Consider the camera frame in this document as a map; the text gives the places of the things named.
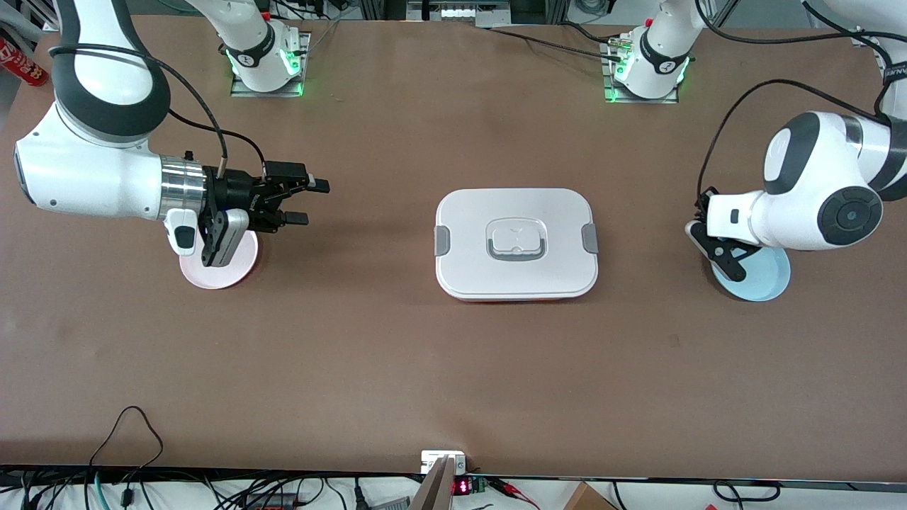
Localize white lunch box grey clasps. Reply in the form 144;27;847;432
434;188;599;303

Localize light blue round plate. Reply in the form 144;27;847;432
711;244;791;302

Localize pink round plate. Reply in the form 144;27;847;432
179;227;260;290

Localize red can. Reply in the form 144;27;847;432
0;35;50;88

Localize brown cardboard piece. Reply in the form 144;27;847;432
563;482;619;510

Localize small white device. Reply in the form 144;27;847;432
420;450;467;476

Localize grey metal bar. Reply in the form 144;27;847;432
407;456;456;510

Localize red clip lead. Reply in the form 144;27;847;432
488;477;541;509

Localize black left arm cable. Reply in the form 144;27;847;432
696;79;891;208

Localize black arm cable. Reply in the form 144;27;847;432
48;44;269;178
696;79;891;208

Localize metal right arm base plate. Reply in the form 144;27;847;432
230;31;312;98

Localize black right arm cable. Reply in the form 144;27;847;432
48;44;269;178

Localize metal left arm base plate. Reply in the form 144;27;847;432
602;39;680;105

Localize black coiled floor cable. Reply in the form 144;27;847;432
711;480;782;504

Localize black cable to base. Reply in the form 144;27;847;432
480;21;629;64

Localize aluminium table edge rail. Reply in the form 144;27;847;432
850;27;895;80

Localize aluminium frame with power strip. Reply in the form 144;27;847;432
406;0;512;29

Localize thin black looped cable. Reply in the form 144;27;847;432
88;405;165;472

